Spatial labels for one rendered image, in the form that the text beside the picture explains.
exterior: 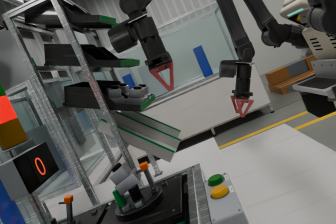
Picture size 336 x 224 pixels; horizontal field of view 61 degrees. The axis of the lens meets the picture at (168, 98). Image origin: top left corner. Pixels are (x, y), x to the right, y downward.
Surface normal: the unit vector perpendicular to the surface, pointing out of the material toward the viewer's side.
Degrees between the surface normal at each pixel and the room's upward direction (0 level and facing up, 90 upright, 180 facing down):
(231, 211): 0
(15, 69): 90
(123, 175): 90
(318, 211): 0
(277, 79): 90
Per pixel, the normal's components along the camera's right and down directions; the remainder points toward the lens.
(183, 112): -0.04, 0.11
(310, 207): -0.40, -0.91
